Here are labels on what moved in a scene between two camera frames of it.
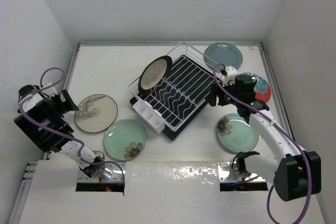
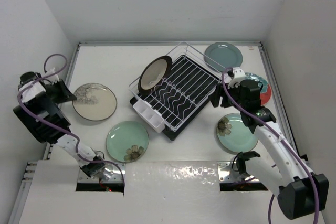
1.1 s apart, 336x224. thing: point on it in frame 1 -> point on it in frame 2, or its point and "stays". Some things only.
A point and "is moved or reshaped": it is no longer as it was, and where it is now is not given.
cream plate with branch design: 97,113 is moved or reshaped
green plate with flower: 235,134 stays
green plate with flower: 124,139 stays
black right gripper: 215,88 stays
